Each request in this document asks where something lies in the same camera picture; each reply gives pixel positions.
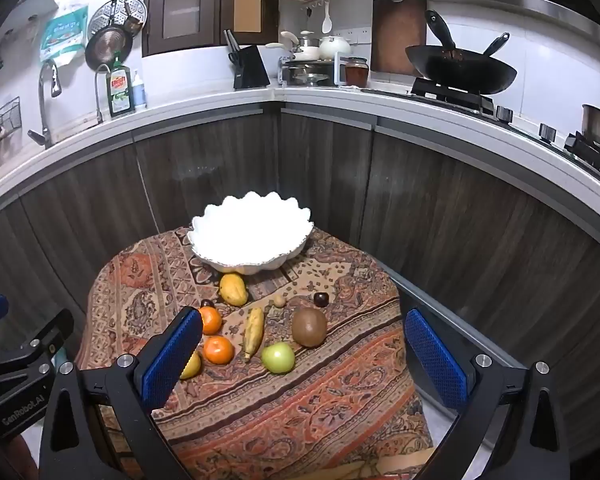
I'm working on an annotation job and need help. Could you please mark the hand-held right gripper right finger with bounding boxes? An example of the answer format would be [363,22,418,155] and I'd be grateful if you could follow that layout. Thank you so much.
[404,308,572,480]

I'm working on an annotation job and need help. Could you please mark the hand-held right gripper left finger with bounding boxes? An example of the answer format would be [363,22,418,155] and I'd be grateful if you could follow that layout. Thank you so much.
[39,306,204,480]

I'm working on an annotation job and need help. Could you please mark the pale yellow round fruit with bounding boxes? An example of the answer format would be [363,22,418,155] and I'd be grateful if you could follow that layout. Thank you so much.
[180,350,202,380]

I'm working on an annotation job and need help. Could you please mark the orange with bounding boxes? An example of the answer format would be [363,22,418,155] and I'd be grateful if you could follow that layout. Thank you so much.
[199,306,223,336]
[203,335,235,365]

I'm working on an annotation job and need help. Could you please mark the yellow banana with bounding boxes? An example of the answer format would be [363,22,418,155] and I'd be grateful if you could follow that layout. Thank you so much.
[243,307,265,362]

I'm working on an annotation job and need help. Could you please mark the green apple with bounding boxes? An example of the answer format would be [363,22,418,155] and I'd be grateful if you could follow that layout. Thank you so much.
[261,342,296,374]

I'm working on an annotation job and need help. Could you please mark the brown round fruit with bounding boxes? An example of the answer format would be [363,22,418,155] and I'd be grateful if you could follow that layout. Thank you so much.
[292,307,328,348]

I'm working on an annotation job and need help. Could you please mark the white scalloped bowl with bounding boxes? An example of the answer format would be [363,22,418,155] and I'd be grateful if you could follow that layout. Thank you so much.
[187,191,315,276]

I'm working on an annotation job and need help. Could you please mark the yellow mango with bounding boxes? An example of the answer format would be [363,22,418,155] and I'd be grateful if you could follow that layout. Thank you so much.
[218,272,248,307]

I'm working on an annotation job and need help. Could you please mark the patterned tablecloth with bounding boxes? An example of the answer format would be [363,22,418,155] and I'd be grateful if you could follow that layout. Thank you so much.
[74,225,441,480]

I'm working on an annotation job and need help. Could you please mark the steel kitchen faucet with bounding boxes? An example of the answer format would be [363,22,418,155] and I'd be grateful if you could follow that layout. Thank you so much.
[27,58,62,150]

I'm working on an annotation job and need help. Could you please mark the thin gooseneck faucet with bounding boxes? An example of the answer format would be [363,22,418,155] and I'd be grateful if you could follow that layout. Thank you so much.
[94,63,112,124]

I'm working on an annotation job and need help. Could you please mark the green dish soap bottle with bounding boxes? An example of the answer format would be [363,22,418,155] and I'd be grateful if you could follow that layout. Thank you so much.
[109,51,134,119]

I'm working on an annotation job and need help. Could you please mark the white pump bottle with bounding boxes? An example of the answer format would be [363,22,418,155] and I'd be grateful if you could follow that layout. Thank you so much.
[131,70,147,109]

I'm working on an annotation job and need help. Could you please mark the gas stove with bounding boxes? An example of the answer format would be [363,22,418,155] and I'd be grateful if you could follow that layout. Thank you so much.
[410,77,600,183]

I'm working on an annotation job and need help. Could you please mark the copper bottom pan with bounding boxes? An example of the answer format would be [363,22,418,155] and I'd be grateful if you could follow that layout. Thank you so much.
[84,24,133,72]

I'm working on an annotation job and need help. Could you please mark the printed plastic bag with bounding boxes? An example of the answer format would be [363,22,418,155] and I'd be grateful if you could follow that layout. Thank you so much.
[40,4,89,65]

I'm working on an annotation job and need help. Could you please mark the black wok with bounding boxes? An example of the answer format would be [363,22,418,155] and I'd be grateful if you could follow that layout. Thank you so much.
[405,10,518,96]

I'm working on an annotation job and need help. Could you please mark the glass jar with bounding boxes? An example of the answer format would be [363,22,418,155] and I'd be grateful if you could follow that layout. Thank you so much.
[344,57,370,88]

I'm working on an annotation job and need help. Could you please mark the black knife block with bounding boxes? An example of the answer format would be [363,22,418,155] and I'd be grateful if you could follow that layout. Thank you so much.
[223,29,271,91]

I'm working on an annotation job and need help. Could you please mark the perforated steel steamer plate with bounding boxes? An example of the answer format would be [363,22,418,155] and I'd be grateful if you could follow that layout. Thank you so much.
[86,0,147,41]

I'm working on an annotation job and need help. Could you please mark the wooden cutting board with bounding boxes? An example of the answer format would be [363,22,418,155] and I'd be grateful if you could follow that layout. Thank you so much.
[371,0,427,77]

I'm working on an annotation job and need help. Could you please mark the white teapot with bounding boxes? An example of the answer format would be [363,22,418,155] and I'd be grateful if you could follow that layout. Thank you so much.
[319,35,352,60]

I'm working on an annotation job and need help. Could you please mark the white lidded pot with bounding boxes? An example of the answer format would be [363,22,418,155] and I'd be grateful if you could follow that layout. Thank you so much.
[280,31,321,61]

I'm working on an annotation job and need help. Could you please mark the brown framed window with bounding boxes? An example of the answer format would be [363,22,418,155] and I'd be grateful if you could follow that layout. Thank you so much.
[142,0,281,57]

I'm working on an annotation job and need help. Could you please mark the wire wall rack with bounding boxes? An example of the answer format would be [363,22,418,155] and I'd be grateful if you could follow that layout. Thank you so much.
[0,96,22,153]

